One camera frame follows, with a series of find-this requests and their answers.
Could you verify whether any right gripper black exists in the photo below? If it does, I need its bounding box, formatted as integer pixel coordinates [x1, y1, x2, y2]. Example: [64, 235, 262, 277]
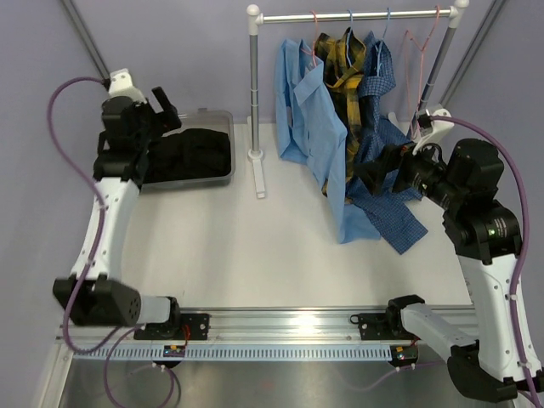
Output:
[352, 131, 464, 210]

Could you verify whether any black shirt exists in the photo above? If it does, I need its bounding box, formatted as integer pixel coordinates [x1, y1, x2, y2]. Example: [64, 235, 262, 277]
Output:
[144, 128, 231, 184]

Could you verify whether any dark blue checked shirt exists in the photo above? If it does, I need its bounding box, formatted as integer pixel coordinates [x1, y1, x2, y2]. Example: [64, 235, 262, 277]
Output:
[348, 32, 428, 254]

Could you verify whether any blue hanger for checked shirt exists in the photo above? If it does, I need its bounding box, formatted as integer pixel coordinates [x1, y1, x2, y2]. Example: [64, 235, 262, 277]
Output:
[376, 7, 391, 77]

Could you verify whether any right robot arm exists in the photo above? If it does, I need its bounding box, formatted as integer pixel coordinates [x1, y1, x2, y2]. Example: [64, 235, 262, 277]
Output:
[354, 139, 543, 403]

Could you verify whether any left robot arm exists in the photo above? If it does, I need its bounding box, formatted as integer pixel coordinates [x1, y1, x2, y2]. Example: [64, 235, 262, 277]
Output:
[53, 87, 183, 339]

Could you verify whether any light blue shirt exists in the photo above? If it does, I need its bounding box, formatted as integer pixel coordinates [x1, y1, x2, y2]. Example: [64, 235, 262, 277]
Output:
[274, 39, 381, 244]

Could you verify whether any yellow plaid shirt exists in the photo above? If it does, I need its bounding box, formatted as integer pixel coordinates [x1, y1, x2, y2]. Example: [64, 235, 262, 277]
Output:
[315, 29, 367, 187]

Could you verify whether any blue hanger for plaid shirt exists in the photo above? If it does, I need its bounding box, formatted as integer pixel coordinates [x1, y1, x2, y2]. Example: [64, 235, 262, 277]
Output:
[345, 9, 354, 67]

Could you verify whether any clear plastic storage bin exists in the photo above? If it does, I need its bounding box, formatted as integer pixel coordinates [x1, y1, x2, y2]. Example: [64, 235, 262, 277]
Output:
[142, 110, 235, 190]

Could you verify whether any metal clothes rack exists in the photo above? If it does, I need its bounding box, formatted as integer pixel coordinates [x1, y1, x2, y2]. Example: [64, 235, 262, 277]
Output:
[246, 1, 470, 199]

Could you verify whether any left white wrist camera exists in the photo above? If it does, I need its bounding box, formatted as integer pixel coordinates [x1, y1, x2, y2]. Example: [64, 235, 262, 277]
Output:
[107, 68, 147, 103]

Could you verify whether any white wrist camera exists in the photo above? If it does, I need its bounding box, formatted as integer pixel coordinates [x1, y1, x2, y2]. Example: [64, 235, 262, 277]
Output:
[409, 108, 454, 156]
[107, 68, 147, 103]

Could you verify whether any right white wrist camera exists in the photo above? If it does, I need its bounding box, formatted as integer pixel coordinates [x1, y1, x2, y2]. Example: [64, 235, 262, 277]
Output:
[409, 108, 454, 156]

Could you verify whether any left aluminium frame post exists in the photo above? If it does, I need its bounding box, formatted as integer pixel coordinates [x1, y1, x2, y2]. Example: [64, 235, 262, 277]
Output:
[59, 0, 110, 79]

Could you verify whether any aluminium frame post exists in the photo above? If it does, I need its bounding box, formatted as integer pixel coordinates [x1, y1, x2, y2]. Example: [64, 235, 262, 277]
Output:
[59, 0, 110, 79]
[439, 0, 509, 107]

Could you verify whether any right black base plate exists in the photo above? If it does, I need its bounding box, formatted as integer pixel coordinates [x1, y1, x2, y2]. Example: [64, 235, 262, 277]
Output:
[349, 312, 418, 341]

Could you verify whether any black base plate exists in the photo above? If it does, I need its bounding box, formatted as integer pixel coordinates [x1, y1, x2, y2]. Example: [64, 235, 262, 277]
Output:
[134, 313, 211, 341]
[349, 312, 418, 341]

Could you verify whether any right aluminium frame post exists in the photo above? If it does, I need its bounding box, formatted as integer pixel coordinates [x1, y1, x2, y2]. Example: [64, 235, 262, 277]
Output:
[439, 0, 509, 107]

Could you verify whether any slotted cable duct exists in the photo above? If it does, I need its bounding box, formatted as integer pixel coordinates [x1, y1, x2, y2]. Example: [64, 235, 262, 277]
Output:
[86, 343, 393, 362]

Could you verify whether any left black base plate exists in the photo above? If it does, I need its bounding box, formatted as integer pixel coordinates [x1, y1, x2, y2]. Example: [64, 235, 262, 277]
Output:
[134, 313, 211, 341]

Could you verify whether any aluminium mounting rail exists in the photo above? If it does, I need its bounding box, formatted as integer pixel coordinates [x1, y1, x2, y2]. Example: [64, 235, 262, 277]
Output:
[68, 307, 479, 348]

